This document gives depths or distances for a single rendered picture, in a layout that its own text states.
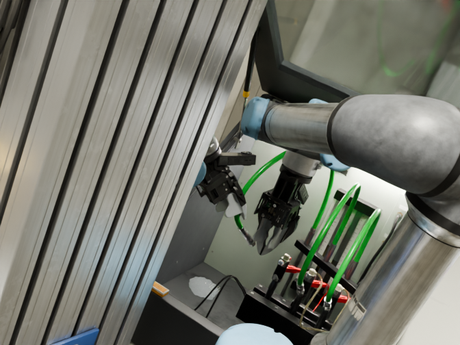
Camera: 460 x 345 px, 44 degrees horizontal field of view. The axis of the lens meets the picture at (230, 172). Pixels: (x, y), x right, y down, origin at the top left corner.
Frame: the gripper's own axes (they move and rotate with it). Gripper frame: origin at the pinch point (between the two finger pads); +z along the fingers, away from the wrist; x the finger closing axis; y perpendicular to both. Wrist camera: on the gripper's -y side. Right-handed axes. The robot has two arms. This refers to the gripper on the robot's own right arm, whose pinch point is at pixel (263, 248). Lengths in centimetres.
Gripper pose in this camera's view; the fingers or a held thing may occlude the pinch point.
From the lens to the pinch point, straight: 129.8
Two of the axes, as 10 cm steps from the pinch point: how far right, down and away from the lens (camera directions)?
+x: 8.3, 4.5, -3.2
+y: -4.1, 1.1, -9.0
